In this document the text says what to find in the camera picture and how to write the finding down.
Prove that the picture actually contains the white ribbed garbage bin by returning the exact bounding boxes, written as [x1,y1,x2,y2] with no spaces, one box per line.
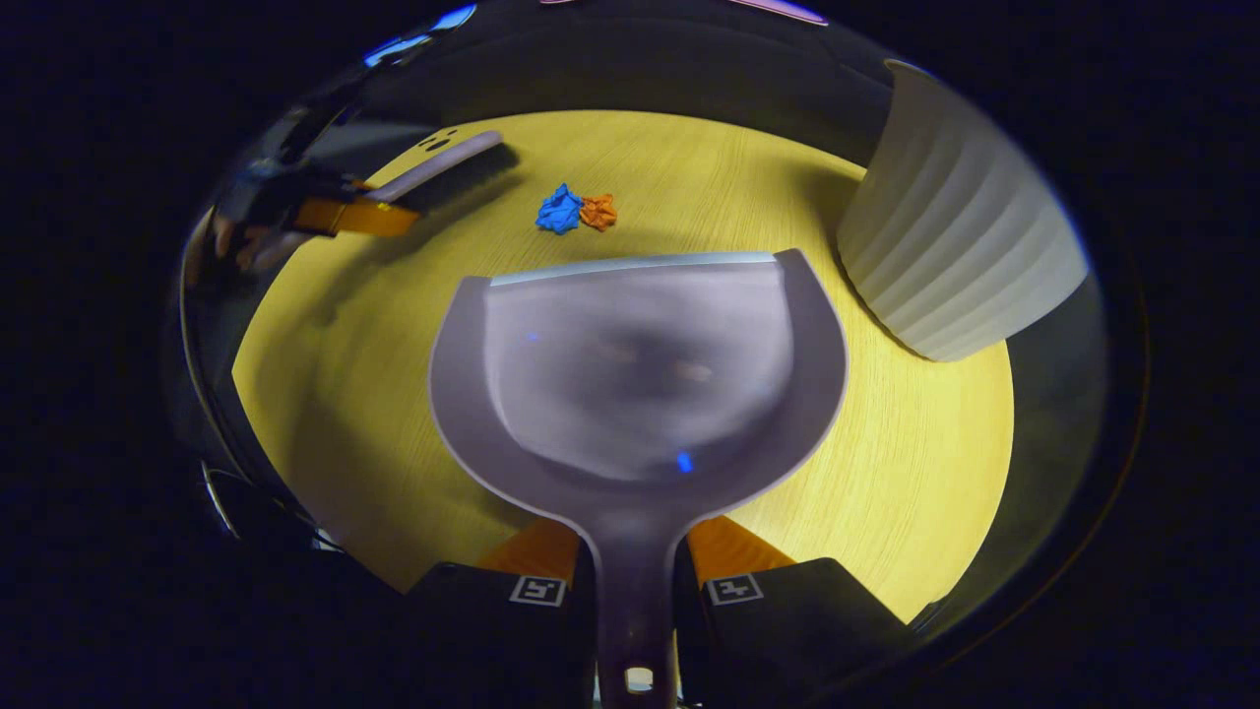
[836,59,1091,363]

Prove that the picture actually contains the pink dustpan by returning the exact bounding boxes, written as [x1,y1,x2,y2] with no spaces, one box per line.
[427,248,850,709]

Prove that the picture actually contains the blue paper scrap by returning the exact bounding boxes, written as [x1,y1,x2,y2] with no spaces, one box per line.
[535,183,585,235]

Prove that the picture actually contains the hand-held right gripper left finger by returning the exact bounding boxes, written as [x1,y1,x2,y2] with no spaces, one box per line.
[394,517,599,709]

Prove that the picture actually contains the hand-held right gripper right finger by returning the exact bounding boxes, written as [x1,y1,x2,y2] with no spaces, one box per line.
[674,515,912,709]

